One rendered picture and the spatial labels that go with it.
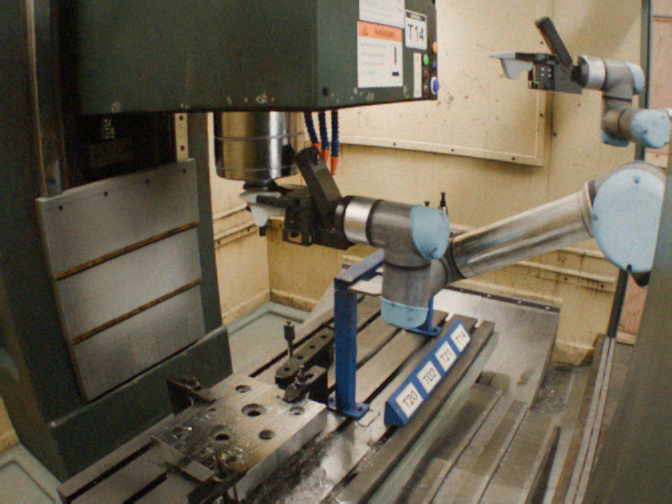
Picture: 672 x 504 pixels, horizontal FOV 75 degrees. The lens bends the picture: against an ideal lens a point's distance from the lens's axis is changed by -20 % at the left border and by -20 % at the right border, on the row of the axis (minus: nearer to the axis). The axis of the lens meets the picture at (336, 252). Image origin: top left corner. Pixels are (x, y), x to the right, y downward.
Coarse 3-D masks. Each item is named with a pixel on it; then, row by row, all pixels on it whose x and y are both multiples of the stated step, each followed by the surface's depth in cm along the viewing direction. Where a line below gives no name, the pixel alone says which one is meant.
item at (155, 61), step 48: (96, 0) 87; (144, 0) 79; (192, 0) 74; (240, 0) 69; (288, 0) 65; (336, 0) 67; (432, 0) 95; (96, 48) 90; (144, 48) 82; (192, 48) 76; (240, 48) 72; (288, 48) 67; (336, 48) 69; (96, 96) 94; (144, 96) 86; (192, 96) 79; (240, 96) 74; (288, 96) 70; (336, 96) 72; (384, 96) 84
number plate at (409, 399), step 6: (408, 390) 115; (414, 390) 117; (402, 396) 113; (408, 396) 114; (414, 396) 116; (420, 396) 117; (402, 402) 112; (408, 402) 113; (414, 402) 115; (420, 402) 116; (402, 408) 111; (408, 408) 112; (414, 408) 114; (408, 414) 111
